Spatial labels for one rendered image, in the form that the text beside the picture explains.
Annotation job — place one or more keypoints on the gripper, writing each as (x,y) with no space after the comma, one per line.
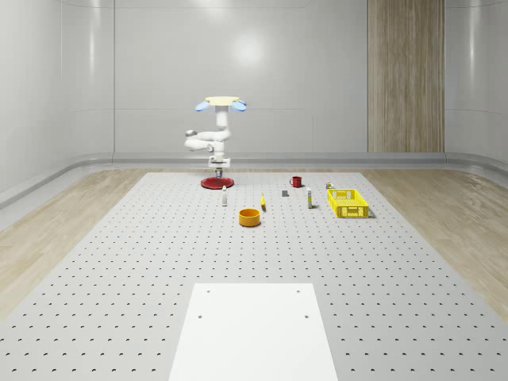
(219,161)

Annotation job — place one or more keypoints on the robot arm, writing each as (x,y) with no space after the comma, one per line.
(216,135)

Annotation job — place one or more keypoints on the red plate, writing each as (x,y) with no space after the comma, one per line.
(210,183)

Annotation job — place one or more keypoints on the small white bottle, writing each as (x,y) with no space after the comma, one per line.
(224,197)

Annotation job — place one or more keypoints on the banana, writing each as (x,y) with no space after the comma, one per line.
(263,201)

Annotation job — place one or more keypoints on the yellow bowl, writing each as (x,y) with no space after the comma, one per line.
(249,219)

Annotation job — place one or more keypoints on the red mug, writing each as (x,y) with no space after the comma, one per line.
(297,182)

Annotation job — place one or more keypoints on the white and yellow box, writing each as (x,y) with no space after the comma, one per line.
(309,198)

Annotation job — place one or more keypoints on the yellow basket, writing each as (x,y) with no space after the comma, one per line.
(349,210)

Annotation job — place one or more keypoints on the white board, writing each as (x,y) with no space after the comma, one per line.
(254,333)

